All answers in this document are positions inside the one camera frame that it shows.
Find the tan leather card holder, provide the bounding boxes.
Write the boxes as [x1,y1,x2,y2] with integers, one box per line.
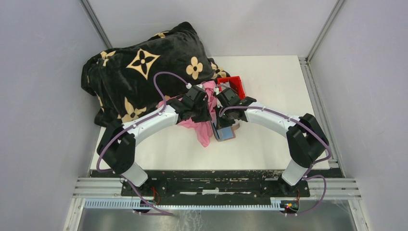
[211,122,240,142]

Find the red plastic bin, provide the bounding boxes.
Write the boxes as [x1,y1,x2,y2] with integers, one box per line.
[217,76,246,100]

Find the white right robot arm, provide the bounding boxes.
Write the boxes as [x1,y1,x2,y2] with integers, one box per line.
[214,87,332,196]

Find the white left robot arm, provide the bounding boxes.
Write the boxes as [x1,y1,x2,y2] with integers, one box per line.
[97,84,211,196]

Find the pink cloth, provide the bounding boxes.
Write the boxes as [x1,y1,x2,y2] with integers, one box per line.
[158,80,217,147]

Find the black floral blanket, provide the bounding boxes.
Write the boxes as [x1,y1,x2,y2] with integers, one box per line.
[81,22,229,127]

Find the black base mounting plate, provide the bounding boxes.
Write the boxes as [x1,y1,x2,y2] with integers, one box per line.
[137,170,310,205]

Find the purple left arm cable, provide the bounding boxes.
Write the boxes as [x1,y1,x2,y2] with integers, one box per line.
[96,71,193,217]

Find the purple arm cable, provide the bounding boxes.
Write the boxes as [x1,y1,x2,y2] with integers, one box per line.
[214,83,332,217]
[96,71,193,217]

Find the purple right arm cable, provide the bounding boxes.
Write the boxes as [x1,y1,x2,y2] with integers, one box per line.
[214,83,332,217]

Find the blue slotted cable duct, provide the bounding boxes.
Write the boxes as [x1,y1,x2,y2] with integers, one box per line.
[83,199,300,211]

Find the aluminium frame rails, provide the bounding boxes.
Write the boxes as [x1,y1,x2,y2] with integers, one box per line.
[73,178,362,200]

